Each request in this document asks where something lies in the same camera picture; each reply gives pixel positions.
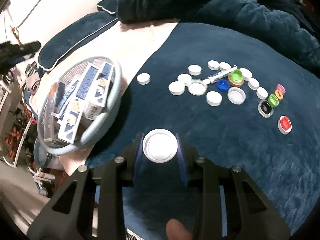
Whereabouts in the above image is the large white lid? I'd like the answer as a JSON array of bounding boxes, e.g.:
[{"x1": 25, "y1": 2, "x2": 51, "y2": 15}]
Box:
[{"x1": 143, "y1": 129, "x2": 178, "y2": 164}]

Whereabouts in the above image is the right hand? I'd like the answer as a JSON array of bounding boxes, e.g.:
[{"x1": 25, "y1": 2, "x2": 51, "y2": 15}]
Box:
[{"x1": 165, "y1": 218, "x2": 193, "y2": 240}]

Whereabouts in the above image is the dark blue piped pillow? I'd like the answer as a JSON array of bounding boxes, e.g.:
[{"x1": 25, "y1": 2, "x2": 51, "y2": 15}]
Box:
[{"x1": 38, "y1": 12, "x2": 119, "y2": 72}]

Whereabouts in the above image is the white open lid centre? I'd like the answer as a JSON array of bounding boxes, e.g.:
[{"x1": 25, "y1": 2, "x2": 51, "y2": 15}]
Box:
[{"x1": 187, "y1": 79, "x2": 207, "y2": 96}]

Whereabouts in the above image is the white open lid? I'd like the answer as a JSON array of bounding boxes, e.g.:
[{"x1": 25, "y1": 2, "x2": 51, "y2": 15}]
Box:
[
  {"x1": 227, "y1": 87, "x2": 246, "y2": 105},
  {"x1": 187, "y1": 79, "x2": 207, "y2": 96}
]

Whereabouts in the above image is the light blue mesh basket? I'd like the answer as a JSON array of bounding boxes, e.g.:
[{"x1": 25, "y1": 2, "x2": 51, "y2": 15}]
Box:
[{"x1": 37, "y1": 57, "x2": 121, "y2": 155}]

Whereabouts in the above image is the white open lid right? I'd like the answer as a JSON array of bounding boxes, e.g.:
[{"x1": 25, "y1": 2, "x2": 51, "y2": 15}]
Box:
[{"x1": 227, "y1": 87, "x2": 246, "y2": 105}]

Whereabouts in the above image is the blue bottle cap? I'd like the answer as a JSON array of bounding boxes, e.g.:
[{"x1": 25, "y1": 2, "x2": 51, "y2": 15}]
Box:
[{"x1": 216, "y1": 79, "x2": 230, "y2": 93}]

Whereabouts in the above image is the white ointment tube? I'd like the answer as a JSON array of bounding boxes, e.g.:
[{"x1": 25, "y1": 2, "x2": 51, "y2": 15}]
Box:
[{"x1": 203, "y1": 65, "x2": 238, "y2": 85}]

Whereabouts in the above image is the blue white medicine box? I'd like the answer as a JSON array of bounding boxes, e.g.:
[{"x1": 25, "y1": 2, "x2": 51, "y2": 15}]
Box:
[{"x1": 76, "y1": 64, "x2": 98, "y2": 100}]

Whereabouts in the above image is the white cap far left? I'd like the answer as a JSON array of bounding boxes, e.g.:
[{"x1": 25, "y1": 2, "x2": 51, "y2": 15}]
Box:
[{"x1": 136, "y1": 73, "x2": 151, "y2": 85}]

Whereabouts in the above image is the tan brown lid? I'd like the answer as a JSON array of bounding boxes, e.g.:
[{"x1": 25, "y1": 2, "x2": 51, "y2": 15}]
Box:
[{"x1": 228, "y1": 75, "x2": 244, "y2": 87}]

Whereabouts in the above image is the black cap on clear lid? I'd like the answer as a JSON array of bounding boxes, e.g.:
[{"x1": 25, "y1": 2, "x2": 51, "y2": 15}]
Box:
[{"x1": 257, "y1": 100, "x2": 274, "y2": 118}]

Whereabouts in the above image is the dark blue plush blanket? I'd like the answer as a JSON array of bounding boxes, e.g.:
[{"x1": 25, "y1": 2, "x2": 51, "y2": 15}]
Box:
[{"x1": 85, "y1": 0, "x2": 320, "y2": 240}]

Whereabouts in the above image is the green bottle cap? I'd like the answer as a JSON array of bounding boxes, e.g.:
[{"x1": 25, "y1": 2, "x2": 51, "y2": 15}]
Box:
[{"x1": 230, "y1": 69, "x2": 243, "y2": 81}]

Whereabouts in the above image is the red cap on white lid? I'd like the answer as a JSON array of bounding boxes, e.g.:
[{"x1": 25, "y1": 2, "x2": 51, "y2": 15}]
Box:
[{"x1": 277, "y1": 115, "x2": 292, "y2": 134}]

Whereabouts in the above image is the green ribbed cap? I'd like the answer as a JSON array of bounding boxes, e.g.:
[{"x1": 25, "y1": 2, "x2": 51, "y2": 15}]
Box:
[{"x1": 268, "y1": 94, "x2": 279, "y2": 108}]

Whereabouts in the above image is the orange small cap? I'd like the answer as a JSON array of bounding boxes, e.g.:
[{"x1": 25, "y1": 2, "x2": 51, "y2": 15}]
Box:
[{"x1": 274, "y1": 89, "x2": 284, "y2": 101}]

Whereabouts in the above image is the pink small cap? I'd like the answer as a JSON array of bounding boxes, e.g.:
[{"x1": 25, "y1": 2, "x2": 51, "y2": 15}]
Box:
[{"x1": 276, "y1": 84, "x2": 286, "y2": 94}]

